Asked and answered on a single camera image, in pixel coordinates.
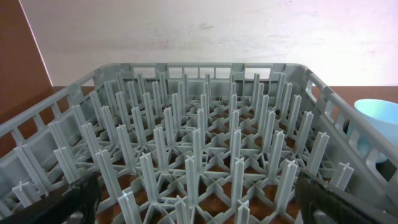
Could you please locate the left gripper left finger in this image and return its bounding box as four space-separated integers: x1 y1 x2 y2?
1 174 101 224

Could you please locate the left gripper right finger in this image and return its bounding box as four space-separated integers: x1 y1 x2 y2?
295 170 384 223

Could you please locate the light blue cup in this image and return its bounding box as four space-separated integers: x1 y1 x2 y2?
347 98 397 164

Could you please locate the grey dishwasher rack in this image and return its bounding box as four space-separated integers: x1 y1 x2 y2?
1 63 397 223

